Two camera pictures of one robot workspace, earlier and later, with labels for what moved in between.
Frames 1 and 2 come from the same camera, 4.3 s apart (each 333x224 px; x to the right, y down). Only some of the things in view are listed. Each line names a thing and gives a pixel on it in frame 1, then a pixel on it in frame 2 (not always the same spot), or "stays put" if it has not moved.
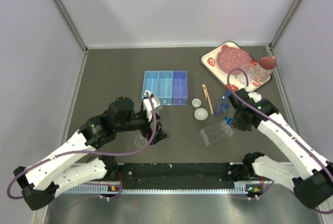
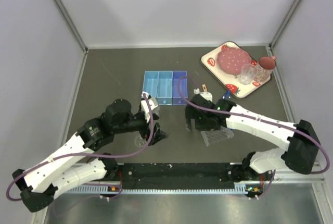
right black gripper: x=239 y=126 -> x=190 y=115
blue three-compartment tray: x=179 y=88 stays put
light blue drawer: x=165 y=87 stays put
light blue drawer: x=151 y=82 stays put
